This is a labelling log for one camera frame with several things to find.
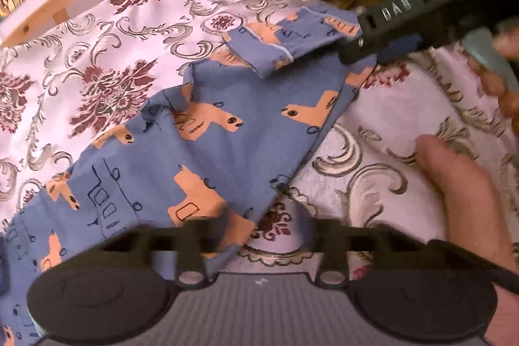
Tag bare right forearm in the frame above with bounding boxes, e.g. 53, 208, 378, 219
415, 135, 518, 272

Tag person right hand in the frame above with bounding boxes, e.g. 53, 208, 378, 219
462, 26, 518, 134

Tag floral pink bedsheet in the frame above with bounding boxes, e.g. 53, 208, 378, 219
1, 0, 518, 272

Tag blue pants with orange cars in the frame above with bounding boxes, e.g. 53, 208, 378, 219
1, 2, 374, 345

